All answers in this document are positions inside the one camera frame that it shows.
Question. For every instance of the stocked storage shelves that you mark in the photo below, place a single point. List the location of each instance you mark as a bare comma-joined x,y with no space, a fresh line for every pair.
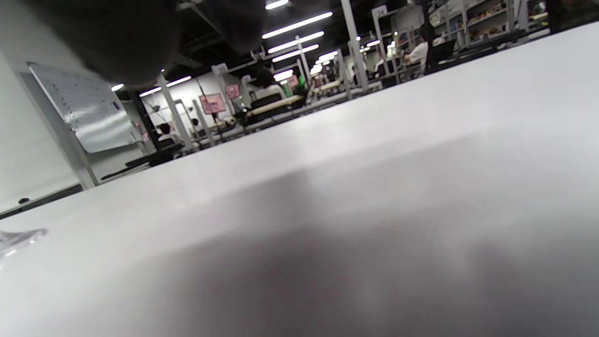
486,16

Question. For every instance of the white pillar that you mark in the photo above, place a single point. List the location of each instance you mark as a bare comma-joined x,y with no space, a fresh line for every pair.
353,42

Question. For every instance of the row of ceiling light tubes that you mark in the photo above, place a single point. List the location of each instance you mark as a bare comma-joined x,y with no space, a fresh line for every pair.
297,24

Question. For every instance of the whiteboard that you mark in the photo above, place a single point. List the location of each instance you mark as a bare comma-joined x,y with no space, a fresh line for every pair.
89,107

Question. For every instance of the small pink sign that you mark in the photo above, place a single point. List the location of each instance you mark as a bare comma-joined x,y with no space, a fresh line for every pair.
232,91

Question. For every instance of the large pink sign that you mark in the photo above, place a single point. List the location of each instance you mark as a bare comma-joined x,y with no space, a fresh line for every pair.
213,104

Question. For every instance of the person's right hand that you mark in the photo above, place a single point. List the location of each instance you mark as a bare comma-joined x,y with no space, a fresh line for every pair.
126,37

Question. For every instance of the black desk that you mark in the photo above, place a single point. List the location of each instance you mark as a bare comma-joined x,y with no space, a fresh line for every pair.
149,159

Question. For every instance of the black monitor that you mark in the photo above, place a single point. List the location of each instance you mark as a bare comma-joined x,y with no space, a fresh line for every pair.
442,52

